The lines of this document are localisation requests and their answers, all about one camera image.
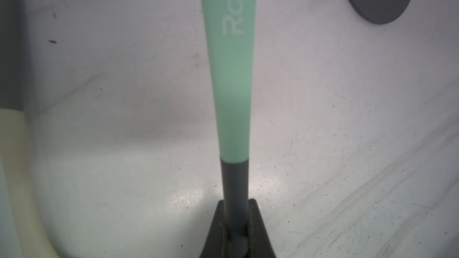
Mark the cream spatula mint handle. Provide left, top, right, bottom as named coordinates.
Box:
left=1, top=109, right=59, bottom=258

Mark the grey spatula mint handle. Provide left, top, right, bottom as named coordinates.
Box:
left=202, top=0, right=256, bottom=258

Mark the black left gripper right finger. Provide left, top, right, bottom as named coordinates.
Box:
left=247, top=199, right=276, bottom=258

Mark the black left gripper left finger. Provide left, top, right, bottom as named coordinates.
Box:
left=200, top=200, right=228, bottom=258

